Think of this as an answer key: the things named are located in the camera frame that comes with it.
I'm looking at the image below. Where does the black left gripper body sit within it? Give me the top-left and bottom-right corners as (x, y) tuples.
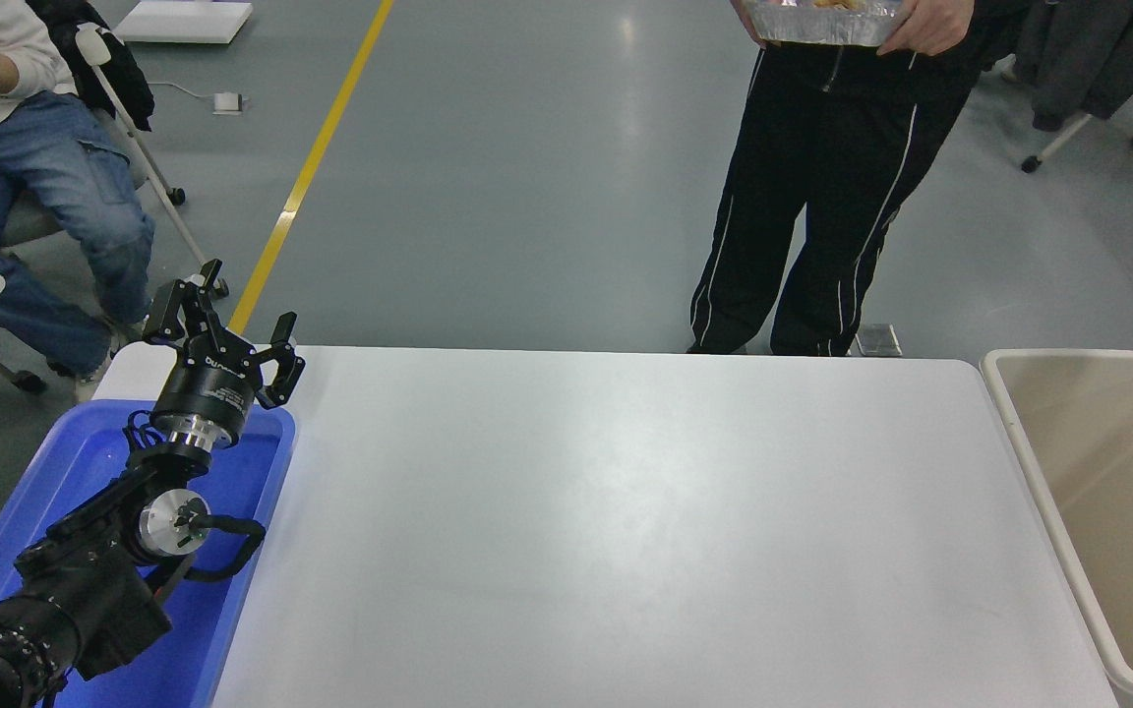
(150, 351), (259, 441)

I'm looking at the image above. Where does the silver foil tray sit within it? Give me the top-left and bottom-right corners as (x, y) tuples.
(743, 0), (909, 49)

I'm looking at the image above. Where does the standing person's right hand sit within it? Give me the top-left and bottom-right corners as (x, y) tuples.
(729, 0), (770, 47)

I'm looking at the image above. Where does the standing person's left hand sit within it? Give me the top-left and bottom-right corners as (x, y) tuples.
(875, 0), (974, 58)

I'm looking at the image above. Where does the blue plastic tray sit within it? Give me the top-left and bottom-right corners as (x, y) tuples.
(0, 397), (298, 708)

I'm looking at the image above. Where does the white office chair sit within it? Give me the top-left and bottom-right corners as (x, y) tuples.
(0, 22), (231, 394)

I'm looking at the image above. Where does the seated person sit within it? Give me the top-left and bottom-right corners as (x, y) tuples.
(0, 0), (157, 403)

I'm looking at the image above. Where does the black jacket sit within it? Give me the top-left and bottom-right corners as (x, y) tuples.
(26, 0), (155, 135)

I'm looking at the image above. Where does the flat white board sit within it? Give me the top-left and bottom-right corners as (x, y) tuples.
(112, 0), (255, 47)

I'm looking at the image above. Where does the standing person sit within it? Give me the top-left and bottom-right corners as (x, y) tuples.
(686, 0), (1040, 358)

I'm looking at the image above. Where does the silver floor socket plate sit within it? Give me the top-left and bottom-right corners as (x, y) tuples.
(850, 324), (905, 360)

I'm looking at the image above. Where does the large pale bin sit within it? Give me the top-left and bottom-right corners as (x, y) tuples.
(980, 348), (1133, 701)

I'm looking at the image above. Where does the grey jacket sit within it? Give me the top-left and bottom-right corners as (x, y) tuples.
(1010, 0), (1133, 133)

